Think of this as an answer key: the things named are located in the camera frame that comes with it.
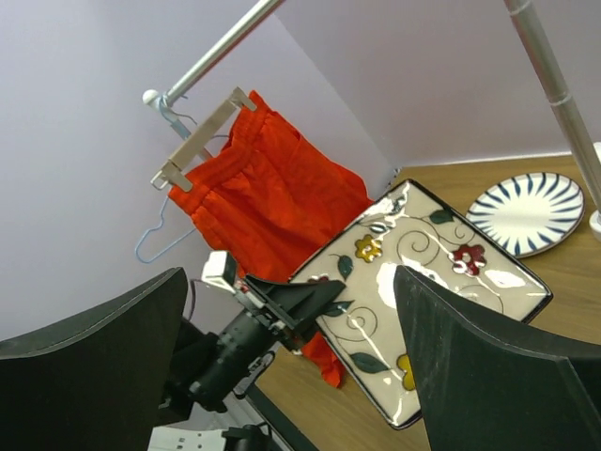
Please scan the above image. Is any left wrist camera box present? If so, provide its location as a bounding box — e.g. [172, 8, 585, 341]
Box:
[201, 250, 238, 294]

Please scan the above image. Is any orange garment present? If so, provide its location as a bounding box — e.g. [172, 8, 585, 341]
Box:
[167, 89, 375, 389]

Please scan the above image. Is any wooden clip hanger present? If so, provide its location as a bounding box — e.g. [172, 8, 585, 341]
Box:
[150, 87, 256, 192]

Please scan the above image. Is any blue wire hanger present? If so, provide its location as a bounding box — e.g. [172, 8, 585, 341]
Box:
[134, 89, 197, 264]

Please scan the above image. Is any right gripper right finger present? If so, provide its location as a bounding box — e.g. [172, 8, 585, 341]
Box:
[393, 266, 600, 450]

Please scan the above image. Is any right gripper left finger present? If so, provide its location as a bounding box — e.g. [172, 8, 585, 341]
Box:
[1, 268, 188, 450]

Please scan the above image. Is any square leaf pattern plate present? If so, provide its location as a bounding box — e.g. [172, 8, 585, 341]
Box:
[291, 179, 552, 429]

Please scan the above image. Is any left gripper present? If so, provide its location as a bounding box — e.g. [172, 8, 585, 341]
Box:
[234, 275, 346, 355]

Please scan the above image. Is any white clothes rack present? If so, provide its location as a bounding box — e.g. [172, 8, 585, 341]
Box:
[142, 0, 601, 239]

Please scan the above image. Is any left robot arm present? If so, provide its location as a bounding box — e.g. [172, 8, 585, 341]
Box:
[157, 275, 346, 427]

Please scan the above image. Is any blue striped white plate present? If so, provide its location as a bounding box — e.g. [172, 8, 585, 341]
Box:
[466, 172, 585, 258]

